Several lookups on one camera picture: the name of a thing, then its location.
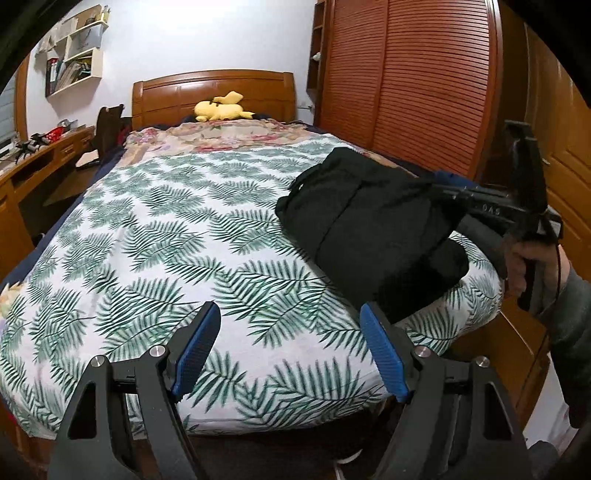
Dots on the window blinds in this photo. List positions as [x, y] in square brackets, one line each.
[7, 124]

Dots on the wooden window frame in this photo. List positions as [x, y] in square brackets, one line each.
[21, 101]

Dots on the person's right forearm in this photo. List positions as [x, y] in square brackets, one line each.
[572, 332]

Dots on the dark grey cloth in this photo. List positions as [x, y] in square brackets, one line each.
[485, 244]

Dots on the wooden bed frame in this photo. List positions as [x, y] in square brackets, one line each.
[508, 350]

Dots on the floral blanket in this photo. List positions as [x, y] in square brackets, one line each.
[207, 138]

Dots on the white wall shelf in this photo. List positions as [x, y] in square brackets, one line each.
[87, 69]

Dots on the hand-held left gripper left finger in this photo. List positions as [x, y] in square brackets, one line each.
[196, 346]

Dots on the wooden door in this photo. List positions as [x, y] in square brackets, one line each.
[568, 115]

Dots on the wooden headboard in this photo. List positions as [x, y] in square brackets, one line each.
[161, 97]

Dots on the leaf print bed sheet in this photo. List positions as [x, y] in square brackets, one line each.
[184, 230]

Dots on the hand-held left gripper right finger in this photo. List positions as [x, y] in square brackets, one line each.
[383, 350]

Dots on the dark wooden chair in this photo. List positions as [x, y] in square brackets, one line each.
[111, 129]

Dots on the wooden desk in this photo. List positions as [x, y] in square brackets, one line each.
[27, 184]

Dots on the black toy figure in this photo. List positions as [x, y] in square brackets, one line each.
[30, 145]

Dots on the yellow plush toy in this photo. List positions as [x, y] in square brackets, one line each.
[221, 110]

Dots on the person's right hand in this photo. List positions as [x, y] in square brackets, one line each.
[517, 267]

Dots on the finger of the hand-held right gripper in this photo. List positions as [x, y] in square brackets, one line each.
[450, 196]
[450, 179]

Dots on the wooden louvered wardrobe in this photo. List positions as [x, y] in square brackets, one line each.
[415, 69]

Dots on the black jacket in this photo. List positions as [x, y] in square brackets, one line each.
[369, 221]

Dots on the dark blue pillow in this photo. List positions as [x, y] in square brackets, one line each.
[187, 118]

